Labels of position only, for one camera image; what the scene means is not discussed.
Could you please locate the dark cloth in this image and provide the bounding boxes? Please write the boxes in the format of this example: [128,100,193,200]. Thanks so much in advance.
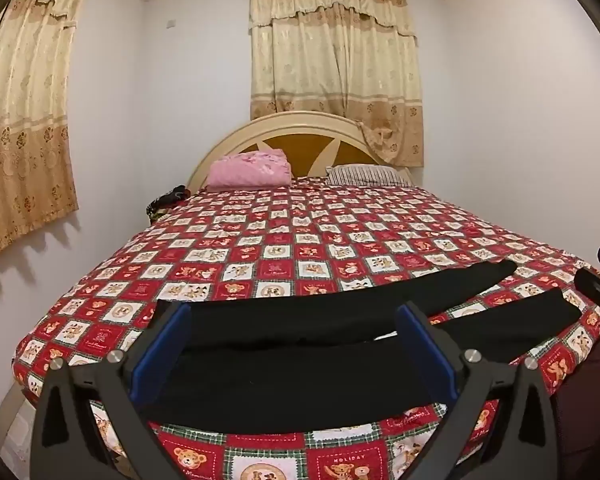
[146,185,192,226]

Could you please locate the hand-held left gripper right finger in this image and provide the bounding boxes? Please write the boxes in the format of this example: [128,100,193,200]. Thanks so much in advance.
[396,302,570,480]

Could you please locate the pink pillow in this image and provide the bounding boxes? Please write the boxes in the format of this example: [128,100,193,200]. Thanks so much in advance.
[207,149,293,192]

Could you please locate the beige floral curtain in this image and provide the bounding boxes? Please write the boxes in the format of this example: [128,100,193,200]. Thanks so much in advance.
[249,0,426,168]
[0,0,93,271]

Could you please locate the cream wooden headboard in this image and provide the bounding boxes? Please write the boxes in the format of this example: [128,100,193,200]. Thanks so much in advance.
[186,111,416,193]

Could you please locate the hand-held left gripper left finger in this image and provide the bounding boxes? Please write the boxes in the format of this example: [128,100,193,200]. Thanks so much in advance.
[29,300,193,480]

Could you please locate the dark bed base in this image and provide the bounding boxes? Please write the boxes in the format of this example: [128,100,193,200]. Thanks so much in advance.
[552,342,600,463]

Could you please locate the striped pillow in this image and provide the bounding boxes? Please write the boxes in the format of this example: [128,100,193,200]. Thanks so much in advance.
[326,164,415,187]

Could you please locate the black pants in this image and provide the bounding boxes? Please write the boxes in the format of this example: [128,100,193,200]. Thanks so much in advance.
[145,259,583,433]

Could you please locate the bed with red patterned sheet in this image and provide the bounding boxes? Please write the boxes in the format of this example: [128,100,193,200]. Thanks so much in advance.
[11,180,600,480]

